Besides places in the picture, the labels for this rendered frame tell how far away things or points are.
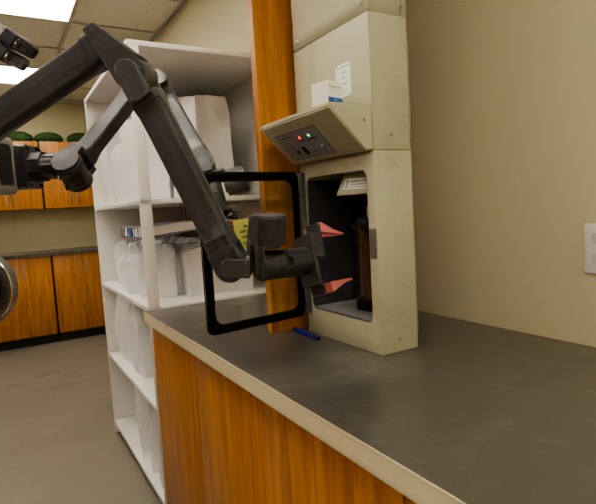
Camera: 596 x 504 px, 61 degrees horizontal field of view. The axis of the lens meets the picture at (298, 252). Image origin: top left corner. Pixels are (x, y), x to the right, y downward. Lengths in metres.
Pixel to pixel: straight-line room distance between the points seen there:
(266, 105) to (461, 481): 1.07
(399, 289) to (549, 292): 0.40
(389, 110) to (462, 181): 0.43
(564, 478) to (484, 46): 1.12
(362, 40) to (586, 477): 0.92
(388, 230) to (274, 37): 0.65
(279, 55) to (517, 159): 0.70
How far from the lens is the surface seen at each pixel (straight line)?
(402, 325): 1.22
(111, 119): 1.62
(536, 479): 0.74
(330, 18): 1.33
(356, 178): 1.25
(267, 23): 1.51
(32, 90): 1.04
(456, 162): 1.56
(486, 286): 1.51
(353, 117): 1.13
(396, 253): 1.19
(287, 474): 1.13
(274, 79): 1.48
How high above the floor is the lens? 1.29
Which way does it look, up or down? 5 degrees down
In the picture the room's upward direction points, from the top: 3 degrees counter-clockwise
